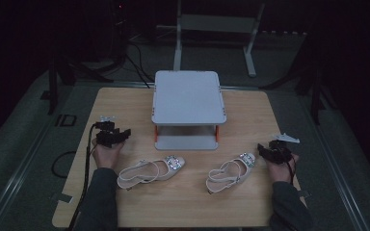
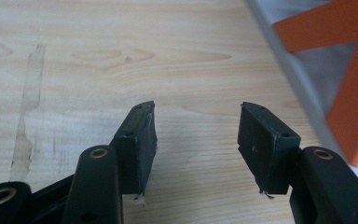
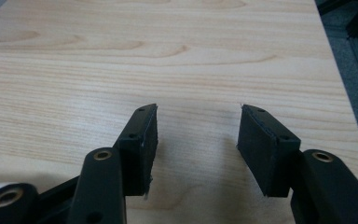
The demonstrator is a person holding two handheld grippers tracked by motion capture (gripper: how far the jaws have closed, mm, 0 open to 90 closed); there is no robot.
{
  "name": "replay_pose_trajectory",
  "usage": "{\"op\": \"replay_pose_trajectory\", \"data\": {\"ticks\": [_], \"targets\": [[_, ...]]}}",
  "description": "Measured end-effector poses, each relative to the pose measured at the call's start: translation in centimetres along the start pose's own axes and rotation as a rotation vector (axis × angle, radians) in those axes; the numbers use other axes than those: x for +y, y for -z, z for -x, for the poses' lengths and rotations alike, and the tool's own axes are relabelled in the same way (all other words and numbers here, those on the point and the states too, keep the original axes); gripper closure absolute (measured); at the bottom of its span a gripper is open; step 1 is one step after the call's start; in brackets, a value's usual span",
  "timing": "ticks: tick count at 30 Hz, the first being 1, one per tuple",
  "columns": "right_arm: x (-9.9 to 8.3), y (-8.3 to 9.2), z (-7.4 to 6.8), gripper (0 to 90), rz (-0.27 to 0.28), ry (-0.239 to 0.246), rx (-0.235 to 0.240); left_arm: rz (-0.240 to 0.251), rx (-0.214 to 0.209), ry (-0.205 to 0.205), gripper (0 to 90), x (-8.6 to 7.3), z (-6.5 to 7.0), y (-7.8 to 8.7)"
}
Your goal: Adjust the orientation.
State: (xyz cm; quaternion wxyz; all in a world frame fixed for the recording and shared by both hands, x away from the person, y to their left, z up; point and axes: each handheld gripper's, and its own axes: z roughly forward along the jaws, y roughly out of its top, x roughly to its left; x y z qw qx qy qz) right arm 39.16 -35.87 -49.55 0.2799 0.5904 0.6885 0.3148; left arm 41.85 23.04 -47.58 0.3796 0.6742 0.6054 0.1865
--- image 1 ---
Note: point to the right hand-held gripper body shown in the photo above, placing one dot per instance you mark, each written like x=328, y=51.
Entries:
x=281, y=150

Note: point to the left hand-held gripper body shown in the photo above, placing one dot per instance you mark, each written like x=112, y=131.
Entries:
x=106, y=134

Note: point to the white jewelled heeled sandal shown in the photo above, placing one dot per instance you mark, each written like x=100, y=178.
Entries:
x=160, y=171
x=234, y=170

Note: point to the white two-tier shoe rack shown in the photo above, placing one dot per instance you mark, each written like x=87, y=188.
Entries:
x=189, y=99

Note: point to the person's left hand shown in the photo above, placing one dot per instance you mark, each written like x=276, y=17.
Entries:
x=106, y=157

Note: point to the person's right hand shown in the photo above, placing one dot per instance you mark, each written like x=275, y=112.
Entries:
x=281, y=171

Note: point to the grey tape piece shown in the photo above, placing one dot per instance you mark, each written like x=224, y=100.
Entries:
x=65, y=198
x=303, y=193

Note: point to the black metal stand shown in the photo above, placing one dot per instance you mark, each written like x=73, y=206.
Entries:
x=315, y=96
x=54, y=86

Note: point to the dark equipment with red light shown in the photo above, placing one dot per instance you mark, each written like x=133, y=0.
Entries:
x=120, y=22

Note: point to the white metal stand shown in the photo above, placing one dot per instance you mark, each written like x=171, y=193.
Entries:
x=216, y=24

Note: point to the metal floor rail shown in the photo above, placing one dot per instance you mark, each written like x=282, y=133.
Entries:
x=16, y=179
x=340, y=173

